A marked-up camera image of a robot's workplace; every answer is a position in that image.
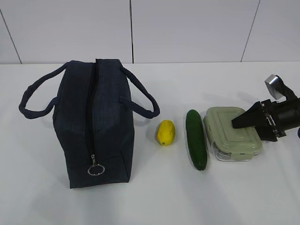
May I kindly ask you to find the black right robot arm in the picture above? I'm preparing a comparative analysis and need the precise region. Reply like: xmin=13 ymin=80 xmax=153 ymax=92
xmin=232 ymin=98 xmax=300 ymax=142

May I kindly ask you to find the green cucumber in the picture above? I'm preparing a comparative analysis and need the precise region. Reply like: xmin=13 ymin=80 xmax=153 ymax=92
xmin=185 ymin=109 xmax=208 ymax=171

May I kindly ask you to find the dark navy lunch bag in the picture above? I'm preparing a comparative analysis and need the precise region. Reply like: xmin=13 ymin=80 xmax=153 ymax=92
xmin=19 ymin=59 xmax=160 ymax=188

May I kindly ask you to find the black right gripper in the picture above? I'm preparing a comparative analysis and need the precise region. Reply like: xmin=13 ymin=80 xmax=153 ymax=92
xmin=232 ymin=99 xmax=286 ymax=142

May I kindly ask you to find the yellow lemon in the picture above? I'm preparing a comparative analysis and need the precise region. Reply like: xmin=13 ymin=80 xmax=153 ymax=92
xmin=156 ymin=120 xmax=176 ymax=146

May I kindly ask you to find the glass container green lid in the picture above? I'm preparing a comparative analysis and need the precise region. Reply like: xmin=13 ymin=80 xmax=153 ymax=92
xmin=203 ymin=107 xmax=263 ymax=161

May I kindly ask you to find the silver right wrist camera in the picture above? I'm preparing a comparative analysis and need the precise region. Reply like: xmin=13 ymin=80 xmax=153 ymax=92
xmin=264 ymin=75 xmax=298 ymax=101

